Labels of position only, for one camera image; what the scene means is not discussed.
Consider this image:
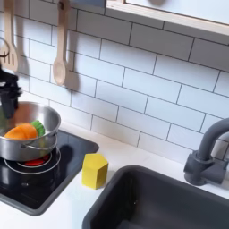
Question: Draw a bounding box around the orange toy carrot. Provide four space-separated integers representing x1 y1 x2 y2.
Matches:
3 119 47 141

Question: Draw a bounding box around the thin black cable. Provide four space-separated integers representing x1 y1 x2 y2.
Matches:
0 37 10 58

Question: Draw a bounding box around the yellow block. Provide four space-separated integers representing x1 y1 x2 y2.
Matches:
81 153 109 191

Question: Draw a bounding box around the steel pot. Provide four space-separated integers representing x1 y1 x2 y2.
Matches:
0 101 63 163

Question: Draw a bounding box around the wooden kitchen frame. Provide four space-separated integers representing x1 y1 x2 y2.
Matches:
106 0 229 38

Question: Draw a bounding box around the dark grey sink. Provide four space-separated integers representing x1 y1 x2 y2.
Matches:
81 165 229 229

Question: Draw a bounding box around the dark grey tap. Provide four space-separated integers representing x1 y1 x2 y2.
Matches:
183 118 229 186

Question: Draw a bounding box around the grey range hood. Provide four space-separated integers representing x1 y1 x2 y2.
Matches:
70 0 107 9

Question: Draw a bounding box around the black toy stove top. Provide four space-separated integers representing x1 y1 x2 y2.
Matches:
0 129 100 216

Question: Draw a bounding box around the wooden spoon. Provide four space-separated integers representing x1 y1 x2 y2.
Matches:
52 0 72 87

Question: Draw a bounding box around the wooden slotted spatula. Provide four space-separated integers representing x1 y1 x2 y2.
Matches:
0 0 20 72

